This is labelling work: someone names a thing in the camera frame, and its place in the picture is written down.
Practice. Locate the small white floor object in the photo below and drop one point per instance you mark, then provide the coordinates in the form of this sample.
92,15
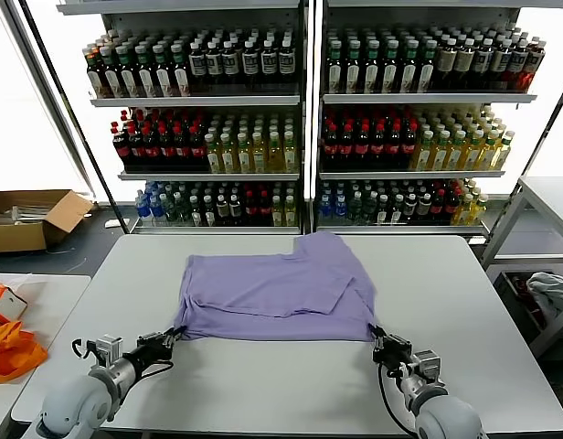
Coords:
111,224

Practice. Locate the brown cardboard box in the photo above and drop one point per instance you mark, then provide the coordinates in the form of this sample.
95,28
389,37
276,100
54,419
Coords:
30,238

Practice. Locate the small red cap cola bottle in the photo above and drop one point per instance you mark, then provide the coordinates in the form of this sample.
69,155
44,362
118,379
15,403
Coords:
250,211
452,206
264,211
439,208

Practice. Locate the dark bottle white label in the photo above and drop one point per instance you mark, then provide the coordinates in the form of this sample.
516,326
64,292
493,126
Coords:
286,68
197,68
268,68
250,68
213,68
230,68

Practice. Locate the dark bottle grey label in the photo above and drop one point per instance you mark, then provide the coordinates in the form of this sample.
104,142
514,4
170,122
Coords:
482,68
517,68
501,68

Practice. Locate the dark bottle beige label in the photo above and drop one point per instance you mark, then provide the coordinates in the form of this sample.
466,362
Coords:
464,68
446,68

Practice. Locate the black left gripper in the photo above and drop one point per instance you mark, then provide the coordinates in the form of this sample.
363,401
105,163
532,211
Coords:
149,350

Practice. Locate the small yellow tea bottle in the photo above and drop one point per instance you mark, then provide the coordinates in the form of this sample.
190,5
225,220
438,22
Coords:
290,212
479,209
277,212
465,210

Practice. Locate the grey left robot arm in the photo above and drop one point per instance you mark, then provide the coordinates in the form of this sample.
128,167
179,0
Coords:
71,402

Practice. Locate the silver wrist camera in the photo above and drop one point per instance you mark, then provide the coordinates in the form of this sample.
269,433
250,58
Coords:
109,350
428,366

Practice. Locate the white side table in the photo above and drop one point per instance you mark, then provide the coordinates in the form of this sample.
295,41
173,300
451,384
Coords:
57,311

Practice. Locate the orange fabric bag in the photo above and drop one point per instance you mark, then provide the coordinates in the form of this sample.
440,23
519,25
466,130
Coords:
12,361

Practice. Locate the orange white carton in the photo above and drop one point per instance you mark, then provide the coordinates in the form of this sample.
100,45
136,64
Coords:
9,304

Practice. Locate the grey white crumpled cloth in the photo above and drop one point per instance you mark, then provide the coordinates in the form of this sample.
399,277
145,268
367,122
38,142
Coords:
553,290

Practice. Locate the red packaged items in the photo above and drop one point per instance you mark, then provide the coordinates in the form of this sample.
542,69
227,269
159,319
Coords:
521,283

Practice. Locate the small dark drink bottle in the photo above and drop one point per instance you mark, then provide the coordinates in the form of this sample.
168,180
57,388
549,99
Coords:
196,212
222,211
410,209
383,211
209,212
235,211
397,210
424,208

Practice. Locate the grey slanted frame bar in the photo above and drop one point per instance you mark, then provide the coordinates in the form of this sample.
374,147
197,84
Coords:
55,114

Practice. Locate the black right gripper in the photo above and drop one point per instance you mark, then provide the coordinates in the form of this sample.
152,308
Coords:
393,354

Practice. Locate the small blue drink bottle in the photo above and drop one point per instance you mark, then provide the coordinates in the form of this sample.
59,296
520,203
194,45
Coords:
340,209
142,210
157,208
325,209

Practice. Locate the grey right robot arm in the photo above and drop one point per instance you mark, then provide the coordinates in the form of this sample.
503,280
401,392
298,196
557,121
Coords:
446,416

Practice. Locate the white packing strips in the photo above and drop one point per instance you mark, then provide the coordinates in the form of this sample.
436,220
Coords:
30,214

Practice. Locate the black slanted frame pole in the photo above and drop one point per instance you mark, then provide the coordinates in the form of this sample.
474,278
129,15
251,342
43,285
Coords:
72,114
549,123

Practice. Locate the metal drinks shelf unit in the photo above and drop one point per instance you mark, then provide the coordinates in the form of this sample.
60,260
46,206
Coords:
194,101
428,98

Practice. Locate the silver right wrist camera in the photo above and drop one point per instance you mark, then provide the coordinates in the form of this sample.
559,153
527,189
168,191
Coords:
428,366

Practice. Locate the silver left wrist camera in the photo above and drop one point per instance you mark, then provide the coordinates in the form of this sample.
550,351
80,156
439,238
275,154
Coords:
109,350

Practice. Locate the black storage bin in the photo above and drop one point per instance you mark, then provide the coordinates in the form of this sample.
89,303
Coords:
510,292

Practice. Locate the purple t-shirt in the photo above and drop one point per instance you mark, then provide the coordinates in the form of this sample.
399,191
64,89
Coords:
272,292

